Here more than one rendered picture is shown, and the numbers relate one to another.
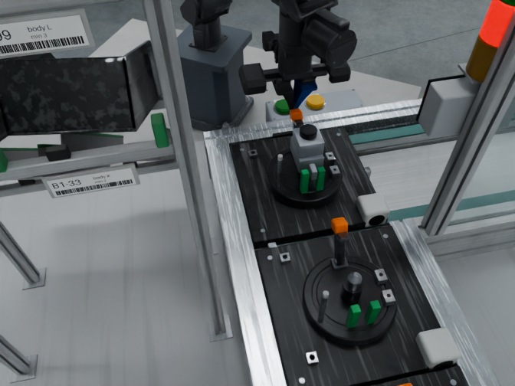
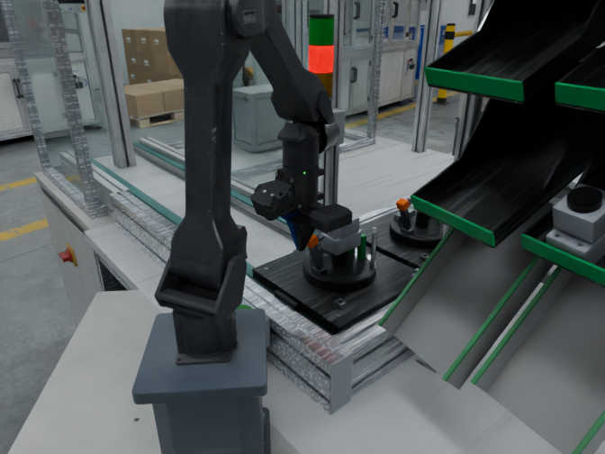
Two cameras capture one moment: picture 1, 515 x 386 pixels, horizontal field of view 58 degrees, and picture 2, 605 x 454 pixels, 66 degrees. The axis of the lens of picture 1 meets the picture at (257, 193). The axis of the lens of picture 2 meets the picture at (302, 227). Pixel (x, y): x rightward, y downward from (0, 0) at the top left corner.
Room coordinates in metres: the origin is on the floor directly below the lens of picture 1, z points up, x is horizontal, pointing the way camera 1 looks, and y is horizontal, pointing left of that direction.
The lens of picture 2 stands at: (1.02, 0.55, 1.44)
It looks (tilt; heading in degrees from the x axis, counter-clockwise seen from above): 26 degrees down; 240
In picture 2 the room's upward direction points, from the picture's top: straight up
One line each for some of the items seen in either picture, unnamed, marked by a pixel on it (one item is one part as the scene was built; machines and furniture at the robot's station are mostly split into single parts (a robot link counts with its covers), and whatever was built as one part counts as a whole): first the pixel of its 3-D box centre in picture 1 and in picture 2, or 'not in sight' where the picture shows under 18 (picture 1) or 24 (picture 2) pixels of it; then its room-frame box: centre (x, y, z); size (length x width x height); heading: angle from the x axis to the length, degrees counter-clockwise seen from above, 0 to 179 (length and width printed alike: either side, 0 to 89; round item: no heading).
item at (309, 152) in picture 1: (308, 148); (345, 228); (0.56, -0.09, 1.06); 0.08 x 0.04 x 0.07; 11
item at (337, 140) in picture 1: (303, 181); (338, 276); (0.57, -0.09, 0.96); 0.24 x 0.24 x 0.02; 10
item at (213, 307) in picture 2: (206, 2); (198, 281); (0.89, 0.09, 1.15); 0.09 x 0.07 x 0.06; 126
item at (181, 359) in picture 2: (206, 29); (205, 325); (0.89, 0.10, 1.09); 0.07 x 0.07 x 0.06; 65
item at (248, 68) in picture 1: (295, 58); (300, 187); (0.67, -0.07, 1.17); 0.19 x 0.06 x 0.08; 100
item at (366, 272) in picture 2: (304, 175); (339, 267); (0.57, -0.09, 0.98); 0.14 x 0.14 x 0.02
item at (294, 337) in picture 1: (352, 288); (422, 216); (0.32, -0.13, 1.01); 0.24 x 0.24 x 0.13; 10
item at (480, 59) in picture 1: (493, 55); (320, 84); (0.49, -0.30, 1.28); 0.05 x 0.05 x 0.05
